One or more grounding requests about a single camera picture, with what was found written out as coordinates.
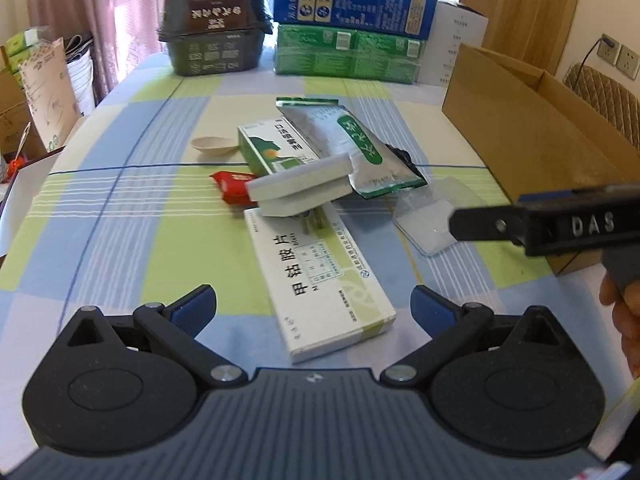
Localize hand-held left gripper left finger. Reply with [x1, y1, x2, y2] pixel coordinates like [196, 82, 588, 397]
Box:
[56, 284, 248, 389]

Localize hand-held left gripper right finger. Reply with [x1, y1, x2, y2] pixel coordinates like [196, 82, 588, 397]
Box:
[378, 285, 576, 390]

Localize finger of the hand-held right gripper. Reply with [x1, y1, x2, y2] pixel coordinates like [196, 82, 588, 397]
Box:
[449, 203, 532, 247]

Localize cardboard box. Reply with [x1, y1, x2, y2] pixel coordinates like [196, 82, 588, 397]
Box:
[442, 42, 640, 277]

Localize large white medicine box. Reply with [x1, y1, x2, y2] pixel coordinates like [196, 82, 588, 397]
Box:
[243, 205, 397, 366]

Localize red snack packet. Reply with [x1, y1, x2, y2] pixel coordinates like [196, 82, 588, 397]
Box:
[209, 170, 259, 206]

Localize silver foil pouch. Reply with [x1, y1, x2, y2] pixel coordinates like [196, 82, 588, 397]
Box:
[276, 99, 427, 199]

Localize green and white spray box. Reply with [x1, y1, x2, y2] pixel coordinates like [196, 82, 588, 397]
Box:
[237, 117, 322, 179]

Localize desktop with checked tablecloth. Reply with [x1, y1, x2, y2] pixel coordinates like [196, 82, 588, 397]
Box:
[0, 51, 631, 461]

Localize person's right hand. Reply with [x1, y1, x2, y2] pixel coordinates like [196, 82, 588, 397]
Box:
[599, 272, 640, 382]

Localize clear plastic card holder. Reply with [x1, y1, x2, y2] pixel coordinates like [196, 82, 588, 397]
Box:
[392, 177, 482, 257]

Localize small black item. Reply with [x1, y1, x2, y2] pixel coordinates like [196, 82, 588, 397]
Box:
[384, 144, 427, 182]

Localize quilted chair back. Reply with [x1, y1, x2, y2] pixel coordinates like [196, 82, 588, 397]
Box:
[563, 63, 640, 152]

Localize beige spoon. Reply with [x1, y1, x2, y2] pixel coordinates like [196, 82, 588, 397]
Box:
[191, 136, 240, 159]

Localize small white box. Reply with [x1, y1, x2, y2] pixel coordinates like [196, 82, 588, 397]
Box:
[246, 154, 354, 202]

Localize white carton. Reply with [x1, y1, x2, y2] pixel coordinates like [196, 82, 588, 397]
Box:
[416, 0, 490, 89]

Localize white open box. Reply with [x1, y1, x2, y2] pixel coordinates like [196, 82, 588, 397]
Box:
[0, 146, 67, 258]

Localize green wrapped pack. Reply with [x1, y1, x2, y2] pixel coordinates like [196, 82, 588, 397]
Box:
[273, 24, 427, 84]

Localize wooden wardrobe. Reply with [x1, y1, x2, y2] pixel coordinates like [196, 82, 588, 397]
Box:
[459, 0, 587, 77]

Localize pink printed paper bag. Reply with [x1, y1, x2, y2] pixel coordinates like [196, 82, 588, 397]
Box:
[19, 37, 80, 154]

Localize rolled white papers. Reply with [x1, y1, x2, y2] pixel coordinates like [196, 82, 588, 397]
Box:
[64, 33, 97, 117]

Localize blue carton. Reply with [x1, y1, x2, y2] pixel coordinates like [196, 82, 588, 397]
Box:
[273, 0, 439, 42]

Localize brown cardboard carton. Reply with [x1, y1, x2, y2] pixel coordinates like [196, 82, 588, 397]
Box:
[0, 46, 48, 162]

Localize dark instant noodle box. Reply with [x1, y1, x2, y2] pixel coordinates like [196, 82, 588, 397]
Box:
[158, 0, 274, 77]

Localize small green boxes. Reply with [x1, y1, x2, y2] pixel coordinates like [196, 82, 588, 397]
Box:
[4, 28, 40, 60]

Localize pink curtain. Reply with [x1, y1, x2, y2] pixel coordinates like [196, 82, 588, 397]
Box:
[25, 0, 197, 107]

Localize dark charger cable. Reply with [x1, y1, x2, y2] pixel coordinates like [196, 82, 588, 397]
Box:
[566, 39, 607, 82]

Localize empty wall socket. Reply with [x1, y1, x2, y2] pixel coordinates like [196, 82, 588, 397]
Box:
[616, 44, 640, 80]

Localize wall socket with plug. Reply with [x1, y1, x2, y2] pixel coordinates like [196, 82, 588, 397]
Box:
[598, 33, 624, 66]

